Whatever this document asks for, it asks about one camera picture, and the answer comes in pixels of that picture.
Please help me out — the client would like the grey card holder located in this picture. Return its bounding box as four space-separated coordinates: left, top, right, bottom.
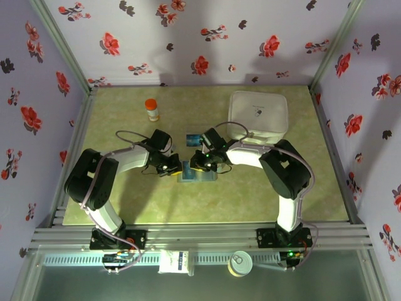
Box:
177 159 227 184

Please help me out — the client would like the blue red card packet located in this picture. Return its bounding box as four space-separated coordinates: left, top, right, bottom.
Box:
185 133 203 148

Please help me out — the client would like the orange-capped pill bottle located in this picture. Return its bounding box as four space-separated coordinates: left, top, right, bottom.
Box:
144 98 161 122

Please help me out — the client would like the white square container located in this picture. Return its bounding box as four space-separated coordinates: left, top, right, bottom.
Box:
227 90 289 147

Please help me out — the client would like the tin can with pull tab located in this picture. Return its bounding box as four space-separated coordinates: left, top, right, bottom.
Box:
227 250 254 278

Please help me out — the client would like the thin black left gripper wire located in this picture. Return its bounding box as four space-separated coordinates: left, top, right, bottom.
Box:
140 166 162 177

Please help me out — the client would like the lavender right arm cable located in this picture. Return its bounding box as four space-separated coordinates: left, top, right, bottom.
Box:
214 121 320 271

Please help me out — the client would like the lavender arm cable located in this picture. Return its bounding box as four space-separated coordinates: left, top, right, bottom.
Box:
214 121 320 271
80 130 154 273

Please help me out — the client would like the lavender left arm cable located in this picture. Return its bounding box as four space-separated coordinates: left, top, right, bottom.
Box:
80 130 154 273

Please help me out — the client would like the aluminium long frame rail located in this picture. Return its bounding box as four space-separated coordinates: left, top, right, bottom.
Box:
29 223 373 251

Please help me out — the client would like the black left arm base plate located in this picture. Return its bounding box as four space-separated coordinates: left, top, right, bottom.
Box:
90 228 148 251

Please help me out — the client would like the aluminium side frame rail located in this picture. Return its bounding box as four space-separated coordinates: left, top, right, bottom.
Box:
308 84 367 225
49 87 98 227

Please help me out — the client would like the white box on rail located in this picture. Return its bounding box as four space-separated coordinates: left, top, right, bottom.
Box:
158 250 190 274

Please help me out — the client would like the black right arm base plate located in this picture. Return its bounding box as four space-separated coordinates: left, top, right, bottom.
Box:
256 228 313 248

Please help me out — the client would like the grey slotted cable duct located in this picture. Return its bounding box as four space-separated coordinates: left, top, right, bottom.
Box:
42 252 283 267

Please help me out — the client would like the aluminium corner post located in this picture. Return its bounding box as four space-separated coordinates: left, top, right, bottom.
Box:
29 0 92 92
310 0 367 88

